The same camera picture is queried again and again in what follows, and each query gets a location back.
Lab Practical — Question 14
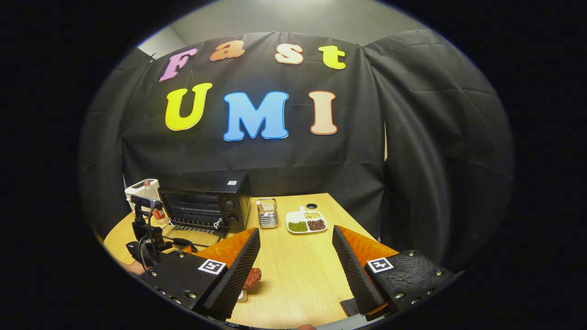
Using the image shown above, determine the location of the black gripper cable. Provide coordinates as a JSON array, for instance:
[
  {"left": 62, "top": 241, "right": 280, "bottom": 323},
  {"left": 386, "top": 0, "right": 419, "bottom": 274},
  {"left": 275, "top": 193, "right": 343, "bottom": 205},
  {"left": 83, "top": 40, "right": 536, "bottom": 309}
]
[{"left": 138, "top": 204, "right": 162, "bottom": 271}]

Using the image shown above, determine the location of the black electric oven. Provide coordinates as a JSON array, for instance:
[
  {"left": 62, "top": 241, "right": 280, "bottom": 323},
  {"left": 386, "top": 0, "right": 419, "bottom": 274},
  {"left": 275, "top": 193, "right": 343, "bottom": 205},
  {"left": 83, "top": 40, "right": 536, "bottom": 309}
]
[{"left": 157, "top": 172, "right": 252, "bottom": 246}]

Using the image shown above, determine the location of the red sausage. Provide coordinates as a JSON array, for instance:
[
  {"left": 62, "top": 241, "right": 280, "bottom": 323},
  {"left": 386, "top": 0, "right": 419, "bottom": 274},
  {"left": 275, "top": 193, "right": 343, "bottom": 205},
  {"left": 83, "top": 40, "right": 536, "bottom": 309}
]
[{"left": 242, "top": 268, "right": 262, "bottom": 291}]

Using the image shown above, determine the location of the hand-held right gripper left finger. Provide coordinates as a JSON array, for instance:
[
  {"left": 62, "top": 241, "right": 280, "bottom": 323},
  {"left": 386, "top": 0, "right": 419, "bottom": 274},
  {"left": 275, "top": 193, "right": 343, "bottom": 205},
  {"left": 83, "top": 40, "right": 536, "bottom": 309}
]
[{"left": 138, "top": 228, "right": 261, "bottom": 321}]

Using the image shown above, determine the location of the black backdrop cloth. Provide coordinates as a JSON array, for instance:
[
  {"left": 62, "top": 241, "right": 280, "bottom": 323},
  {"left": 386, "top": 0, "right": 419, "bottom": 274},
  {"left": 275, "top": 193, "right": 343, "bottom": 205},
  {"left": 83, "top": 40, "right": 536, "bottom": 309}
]
[{"left": 78, "top": 30, "right": 514, "bottom": 271}]

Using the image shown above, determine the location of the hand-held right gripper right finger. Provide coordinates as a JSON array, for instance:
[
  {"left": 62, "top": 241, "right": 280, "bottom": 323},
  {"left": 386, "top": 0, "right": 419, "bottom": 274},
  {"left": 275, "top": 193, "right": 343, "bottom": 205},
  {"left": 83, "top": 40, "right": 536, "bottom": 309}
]
[{"left": 332, "top": 225, "right": 459, "bottom": 321}]

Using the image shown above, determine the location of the white toaster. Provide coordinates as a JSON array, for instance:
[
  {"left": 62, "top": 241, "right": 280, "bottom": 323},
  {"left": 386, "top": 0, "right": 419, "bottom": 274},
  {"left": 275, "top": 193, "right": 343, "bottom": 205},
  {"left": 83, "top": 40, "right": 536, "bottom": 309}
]
[{"left": 125, "top": 179, "right": 161, "bottom": 216}]

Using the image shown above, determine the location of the clear plastic bottle red label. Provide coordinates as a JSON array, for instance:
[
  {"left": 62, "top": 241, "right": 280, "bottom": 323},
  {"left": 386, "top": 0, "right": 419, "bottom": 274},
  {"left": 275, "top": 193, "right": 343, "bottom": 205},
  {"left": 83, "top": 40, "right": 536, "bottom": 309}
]
[{"left": 143, "top": 180, "right": 168, "bottom": 226}]

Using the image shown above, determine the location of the metal wire basket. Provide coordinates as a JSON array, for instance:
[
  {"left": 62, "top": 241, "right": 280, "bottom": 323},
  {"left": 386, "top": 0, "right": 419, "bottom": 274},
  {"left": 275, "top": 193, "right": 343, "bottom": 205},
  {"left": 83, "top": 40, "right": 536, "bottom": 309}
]
[{"left": 257, "top": 198, "right": 279, "bottom": 229}]

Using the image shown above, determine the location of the white divided dish of beans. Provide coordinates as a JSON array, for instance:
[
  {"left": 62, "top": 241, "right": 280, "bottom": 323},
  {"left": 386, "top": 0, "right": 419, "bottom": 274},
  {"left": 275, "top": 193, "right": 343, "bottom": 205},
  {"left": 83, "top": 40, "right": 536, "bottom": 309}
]
[{"left": 285, "top": 206, "right": 328, "bottom": 235}]

